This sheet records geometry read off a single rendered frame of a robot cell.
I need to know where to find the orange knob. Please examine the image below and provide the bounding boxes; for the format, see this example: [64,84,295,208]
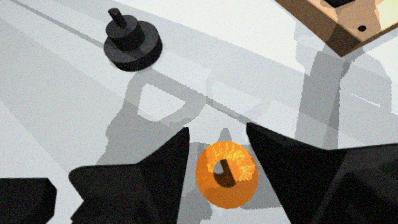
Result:
[195,141,259,209]

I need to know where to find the dark grey round pedestal with shaft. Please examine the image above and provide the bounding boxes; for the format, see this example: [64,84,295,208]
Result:
[104,7,163,72]

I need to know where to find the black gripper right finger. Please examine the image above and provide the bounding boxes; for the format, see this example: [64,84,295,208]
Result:
[246,122,398,224]

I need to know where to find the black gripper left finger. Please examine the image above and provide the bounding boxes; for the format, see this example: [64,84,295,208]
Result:
[68,127,190,224]

